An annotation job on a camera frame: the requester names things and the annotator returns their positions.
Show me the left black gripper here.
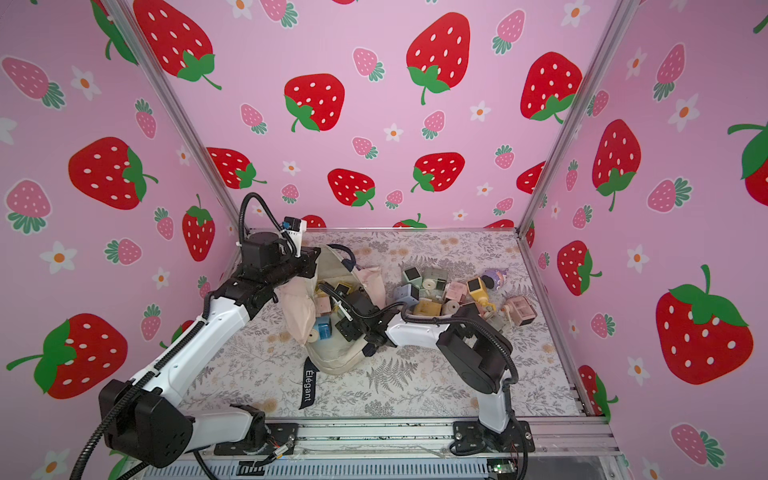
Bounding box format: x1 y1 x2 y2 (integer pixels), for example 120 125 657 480
263 245 319 295

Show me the yellow pencil sharpener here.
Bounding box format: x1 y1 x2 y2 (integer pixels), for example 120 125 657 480
413 299 442 317
466 276 497 312
335 282 355 297

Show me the blue grey pencil sharpener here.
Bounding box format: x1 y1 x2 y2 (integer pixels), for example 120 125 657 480
393 284 420 307

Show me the cream canvas tote bag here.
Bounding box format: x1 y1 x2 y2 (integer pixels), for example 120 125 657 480
277 244 386 375

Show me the mint green pencil sharpener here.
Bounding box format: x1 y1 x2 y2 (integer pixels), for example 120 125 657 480
403 267 423 288

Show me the grey green pencil sharpener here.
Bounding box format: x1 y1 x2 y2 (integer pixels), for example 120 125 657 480
422 268 449 299

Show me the pink pencil sharpener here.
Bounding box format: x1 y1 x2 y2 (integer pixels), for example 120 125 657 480
314 295 333 317
444 281 468 304
501 296 537 327

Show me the pale green pencil sharpener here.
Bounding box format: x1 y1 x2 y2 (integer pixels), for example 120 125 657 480
486 312 508 332

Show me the purple pencil sharpener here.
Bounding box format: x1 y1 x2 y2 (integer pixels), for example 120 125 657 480
480 268 508 291

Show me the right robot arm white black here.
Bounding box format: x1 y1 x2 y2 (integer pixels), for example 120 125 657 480
321 283 535 457

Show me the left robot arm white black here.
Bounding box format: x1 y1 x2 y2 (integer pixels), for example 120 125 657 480
70 247 321 479

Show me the bright blue pencil sharpener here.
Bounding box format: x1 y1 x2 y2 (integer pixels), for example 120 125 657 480
311 315 333 341

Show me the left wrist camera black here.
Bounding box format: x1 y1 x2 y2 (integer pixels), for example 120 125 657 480
239 217 307 271

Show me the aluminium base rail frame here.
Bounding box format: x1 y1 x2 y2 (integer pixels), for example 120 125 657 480
113 416 631 480

